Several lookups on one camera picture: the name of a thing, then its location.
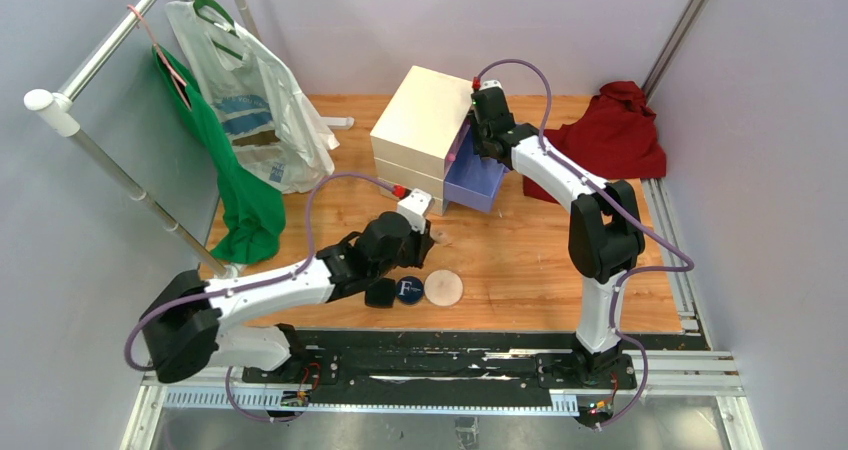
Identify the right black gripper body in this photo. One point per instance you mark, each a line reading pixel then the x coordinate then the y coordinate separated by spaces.
pixel 479 139

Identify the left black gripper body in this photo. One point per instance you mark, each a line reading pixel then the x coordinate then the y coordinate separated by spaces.
pixel 413 252

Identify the round navy compact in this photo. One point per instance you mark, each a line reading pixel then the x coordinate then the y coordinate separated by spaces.
pixel 409 290

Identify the round beige powder puff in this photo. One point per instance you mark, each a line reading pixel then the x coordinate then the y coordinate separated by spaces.
pixel 443 288

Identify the blue purple drawer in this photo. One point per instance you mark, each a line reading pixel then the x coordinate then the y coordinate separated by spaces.
pixel 472 181

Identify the black square compact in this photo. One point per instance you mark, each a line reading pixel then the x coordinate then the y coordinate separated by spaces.
pixel 381 294

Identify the white mini drawer cabinet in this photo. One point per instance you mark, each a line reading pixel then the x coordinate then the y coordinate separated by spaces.
pixel 417 136

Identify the beige makeup sponge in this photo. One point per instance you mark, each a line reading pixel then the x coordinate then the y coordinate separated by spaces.
pixel 441 238

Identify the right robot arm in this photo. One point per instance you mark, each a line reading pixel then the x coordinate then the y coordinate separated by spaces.
pixel 604 240

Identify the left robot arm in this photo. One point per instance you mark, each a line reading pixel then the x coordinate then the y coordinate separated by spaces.
pixel 195 323

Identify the red cloth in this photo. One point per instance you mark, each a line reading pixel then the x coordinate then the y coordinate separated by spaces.
pixel 616 138

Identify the green cloth bag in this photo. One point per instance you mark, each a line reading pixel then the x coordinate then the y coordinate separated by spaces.
pixel 254 214

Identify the white plastic bag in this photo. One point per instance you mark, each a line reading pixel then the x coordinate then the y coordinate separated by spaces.
pixel 273 128

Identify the pink clothes hanger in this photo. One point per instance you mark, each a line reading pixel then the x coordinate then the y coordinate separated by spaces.
pixel 178 82

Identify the green clothes hanger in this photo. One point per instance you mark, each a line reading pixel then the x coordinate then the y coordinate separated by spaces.
pixel 213 13

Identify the metal clothes rack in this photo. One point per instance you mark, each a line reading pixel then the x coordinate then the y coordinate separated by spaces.
pixel 136 190

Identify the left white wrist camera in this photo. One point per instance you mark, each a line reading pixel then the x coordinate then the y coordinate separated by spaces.
pixel 414 206

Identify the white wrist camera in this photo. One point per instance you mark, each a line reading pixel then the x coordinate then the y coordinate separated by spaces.
pixel 478 84
pixel 414 206

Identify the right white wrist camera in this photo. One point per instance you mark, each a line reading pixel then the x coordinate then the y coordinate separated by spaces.
pixel 478 84

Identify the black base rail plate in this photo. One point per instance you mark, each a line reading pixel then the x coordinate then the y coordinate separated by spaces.
pixel 444 368

